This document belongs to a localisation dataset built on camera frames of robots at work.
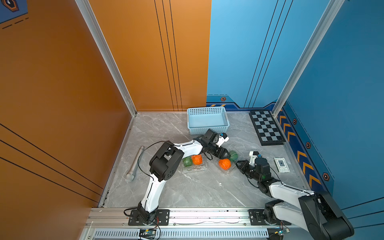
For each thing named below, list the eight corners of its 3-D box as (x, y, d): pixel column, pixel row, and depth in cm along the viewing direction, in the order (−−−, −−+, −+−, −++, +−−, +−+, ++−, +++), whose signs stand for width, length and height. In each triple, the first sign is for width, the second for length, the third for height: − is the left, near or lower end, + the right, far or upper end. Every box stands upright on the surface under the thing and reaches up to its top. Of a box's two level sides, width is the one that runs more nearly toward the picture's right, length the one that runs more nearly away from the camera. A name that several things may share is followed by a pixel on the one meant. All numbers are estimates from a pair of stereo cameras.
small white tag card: (277, 172, 90) (279, 170, 89) (273, 159, 96) (274, 157, 94) (288, 172, 90) (290, 170, 89) (283, 159, 96) (284, 157, 94)
